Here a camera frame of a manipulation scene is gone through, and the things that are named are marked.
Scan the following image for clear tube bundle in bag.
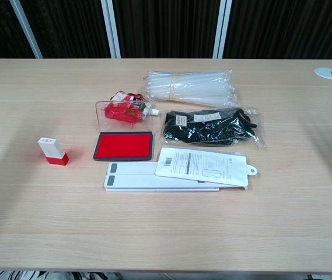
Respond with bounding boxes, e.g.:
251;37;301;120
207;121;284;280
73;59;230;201
141;69;238;107

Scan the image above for white folding stand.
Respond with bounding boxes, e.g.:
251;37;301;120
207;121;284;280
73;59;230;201
103;162;221;194

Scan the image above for black and white clutter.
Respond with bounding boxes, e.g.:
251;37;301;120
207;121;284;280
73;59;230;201
0;270;123;280

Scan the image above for white and red stamp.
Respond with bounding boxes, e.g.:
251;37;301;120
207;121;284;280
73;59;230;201
37;136;70;167

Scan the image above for black gloves in clear bag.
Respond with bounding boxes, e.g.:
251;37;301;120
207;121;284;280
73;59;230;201
159;107;267;151

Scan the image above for white round cable grommet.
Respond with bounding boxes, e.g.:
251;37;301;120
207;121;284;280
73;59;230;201
313;66;332;80

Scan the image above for red ink pad case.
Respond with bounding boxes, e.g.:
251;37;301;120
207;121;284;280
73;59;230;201
92;100;154;162

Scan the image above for white partition post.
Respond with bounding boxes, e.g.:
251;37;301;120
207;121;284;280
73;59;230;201
100;0;122;60
9;0;43;60
212;0;233;60

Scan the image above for yellowish rubber band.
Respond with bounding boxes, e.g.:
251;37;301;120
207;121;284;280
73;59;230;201
169;73;181;102

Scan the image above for white printed packaging card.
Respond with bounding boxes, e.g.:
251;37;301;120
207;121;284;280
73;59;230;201
155;146;260;188

